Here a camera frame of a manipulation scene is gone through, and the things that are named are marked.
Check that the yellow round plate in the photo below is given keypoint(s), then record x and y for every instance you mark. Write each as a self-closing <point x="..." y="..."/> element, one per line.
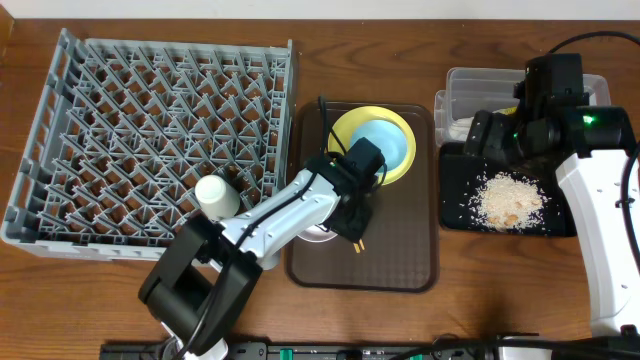
<point x="346" y="124"/>

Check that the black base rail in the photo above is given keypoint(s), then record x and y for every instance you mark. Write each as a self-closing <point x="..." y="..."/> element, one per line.
<point x="263" y="351"/>

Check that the grey plastic dishwasher rack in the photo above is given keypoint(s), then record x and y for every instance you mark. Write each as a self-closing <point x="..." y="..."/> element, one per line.
<point x="124" y="130"/>

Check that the pink bowl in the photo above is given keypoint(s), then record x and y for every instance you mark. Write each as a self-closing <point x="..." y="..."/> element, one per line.
<point x="317" y="234"/>

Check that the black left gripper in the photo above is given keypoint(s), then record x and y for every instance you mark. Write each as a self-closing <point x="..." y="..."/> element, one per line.
<point x="351" y="223"/>

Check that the white cup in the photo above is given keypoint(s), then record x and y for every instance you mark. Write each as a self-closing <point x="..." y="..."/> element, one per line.
<point x="217" y="198"/>

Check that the clear plastic bin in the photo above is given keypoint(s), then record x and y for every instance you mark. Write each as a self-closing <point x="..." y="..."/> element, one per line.
<point x="469" y="90"/>

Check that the brown serving tray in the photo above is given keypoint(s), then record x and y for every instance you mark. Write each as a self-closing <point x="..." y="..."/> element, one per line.
<point x="401" y="241"/>

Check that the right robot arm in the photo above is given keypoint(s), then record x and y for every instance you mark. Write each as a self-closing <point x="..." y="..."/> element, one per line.
<point x="591" y="152"/>

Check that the black tray bin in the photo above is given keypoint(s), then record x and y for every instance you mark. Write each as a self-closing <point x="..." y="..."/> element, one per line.
<point x="461" y="177"/>

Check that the green orange snack wrapper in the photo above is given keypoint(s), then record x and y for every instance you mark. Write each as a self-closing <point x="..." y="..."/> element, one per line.
<point x="508" y="111"/>

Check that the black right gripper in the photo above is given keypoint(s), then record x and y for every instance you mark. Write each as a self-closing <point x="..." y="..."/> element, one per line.
<point x="497" y="125"/>

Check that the leftover rice food waste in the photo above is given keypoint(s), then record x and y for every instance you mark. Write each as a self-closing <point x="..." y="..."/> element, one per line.
<point x="505" y="203"/>

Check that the light blue bowl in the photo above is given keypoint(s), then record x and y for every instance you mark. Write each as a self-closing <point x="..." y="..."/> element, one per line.
<point x="387" y="136"/>

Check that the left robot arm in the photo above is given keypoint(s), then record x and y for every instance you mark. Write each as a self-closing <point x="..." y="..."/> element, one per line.
<point x="203" y="280"/>

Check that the white napkin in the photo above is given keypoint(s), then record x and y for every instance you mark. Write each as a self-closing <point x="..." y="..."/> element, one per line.
<point x="459" y="129"/>

